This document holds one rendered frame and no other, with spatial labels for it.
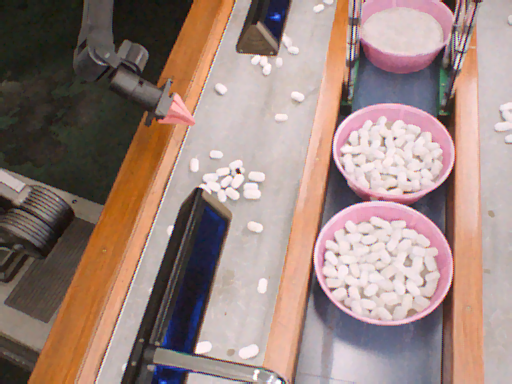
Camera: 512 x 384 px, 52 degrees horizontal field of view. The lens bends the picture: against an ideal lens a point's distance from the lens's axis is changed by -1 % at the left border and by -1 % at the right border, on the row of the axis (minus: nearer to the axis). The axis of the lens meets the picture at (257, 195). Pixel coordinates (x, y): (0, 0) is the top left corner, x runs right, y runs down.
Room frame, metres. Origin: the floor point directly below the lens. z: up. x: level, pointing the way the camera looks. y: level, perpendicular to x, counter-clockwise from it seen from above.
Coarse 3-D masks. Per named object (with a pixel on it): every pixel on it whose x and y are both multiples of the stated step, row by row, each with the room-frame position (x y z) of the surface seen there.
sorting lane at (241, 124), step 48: (240, 0) 1.37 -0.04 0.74; (336, 0) 1.30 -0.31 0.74; (240, 96) 0.97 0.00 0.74; (288, 96) 0.94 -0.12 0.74; (192, 144) 0.83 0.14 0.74; (240, 144) 0.81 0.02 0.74; (288, 144) 0.79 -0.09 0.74; (240, 192) 0.67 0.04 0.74; (288, 192) 0.65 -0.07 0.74; (240, 240) 0.55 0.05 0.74; (288, 240) 0.53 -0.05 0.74; (144, 288) 0.48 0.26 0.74; (240, 288) 0.44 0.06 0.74; (240, 336) 0.35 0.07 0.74
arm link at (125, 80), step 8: (120, 64) 0.90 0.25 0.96; (128, 64) 0.90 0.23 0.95; (112, 72) 0.88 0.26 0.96; (120, 72) 0.86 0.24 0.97; (128, 72) 0.87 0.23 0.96; (136, 72) 0.90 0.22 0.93; (112, 80) 0.85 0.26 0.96; (120, 80) 0.85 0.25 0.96; (128, 80) 0.85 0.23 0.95; (136, 80) 0.86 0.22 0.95; (112, 88) 0.84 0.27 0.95; (120, 88) 0.84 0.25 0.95; (128, 88) 0.84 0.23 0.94; (128, 96) 0.84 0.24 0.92
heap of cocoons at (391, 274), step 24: (336, 240) 0.52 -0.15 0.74; (360, 240) 0.52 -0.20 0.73; (384, 240) 0.51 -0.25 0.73; (408, 240) 0.49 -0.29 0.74; (336, 264) 0.47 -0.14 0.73; (360, 264) 0.46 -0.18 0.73; (384, 264) 0.45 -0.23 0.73; (408, 264) 0.45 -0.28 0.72; (432, 264) 0.43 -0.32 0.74; (336, 288) 0.42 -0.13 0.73; (360, 288) 0.41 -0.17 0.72; (384, 288) 0.40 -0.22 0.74; (408, 288) 0.39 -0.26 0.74; (432, 288) 0.38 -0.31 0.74; (360, 312) 0.36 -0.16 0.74; (384, 312) 0.35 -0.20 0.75; (408, 312) 0.35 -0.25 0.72
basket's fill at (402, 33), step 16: (384, 16) 1.20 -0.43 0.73; (400, 16) 1.19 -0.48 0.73; (416, 16) 1.18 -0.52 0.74; (368, 32) 1.15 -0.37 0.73; (384, 32) 1.14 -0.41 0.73; (400, 32) 1.12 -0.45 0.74; (416, 32) 1.12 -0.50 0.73; (432, 32) 1.11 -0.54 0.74; (384, 48) 1.08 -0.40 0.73; (400, 48) 1.06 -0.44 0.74; (416, 48) 1.05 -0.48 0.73; (432, 48) 1.05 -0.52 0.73
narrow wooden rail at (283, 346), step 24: (336, 24) 1.16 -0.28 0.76; (336, 48) 1.07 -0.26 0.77; (336, 72) 0.98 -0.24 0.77; (336, 96) 0.90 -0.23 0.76; (336, 120) 0.82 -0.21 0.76; (312, 144) 0.76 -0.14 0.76; (312, 168) 0.69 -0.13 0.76; (312, 192) 0.63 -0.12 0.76; (312, 216) 0.57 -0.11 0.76; (312, 240) 0.51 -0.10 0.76; (288, 264) 0.47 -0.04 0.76; (312, 264) 0.48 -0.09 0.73; (288, 288) 0.42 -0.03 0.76; (288, 312) 0.37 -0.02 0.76; (288, 336) 0.32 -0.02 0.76; (264, 360) 0.29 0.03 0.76; (288, 360) 0.28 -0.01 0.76
